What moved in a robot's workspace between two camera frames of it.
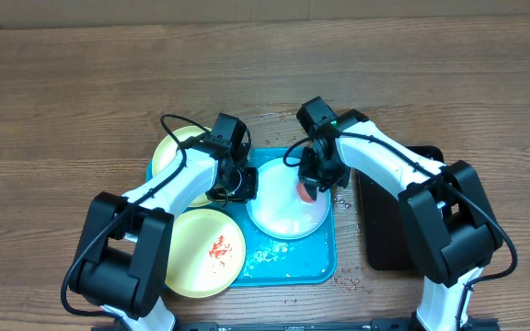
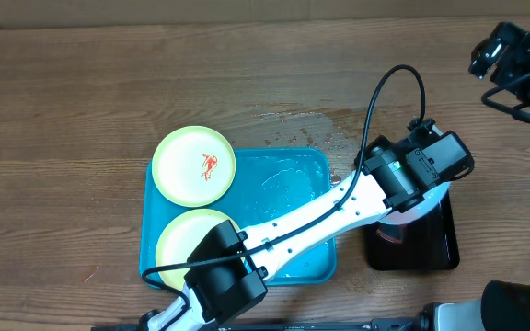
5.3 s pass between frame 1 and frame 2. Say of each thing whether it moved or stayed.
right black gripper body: moved
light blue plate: moved
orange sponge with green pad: moved
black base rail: stayed
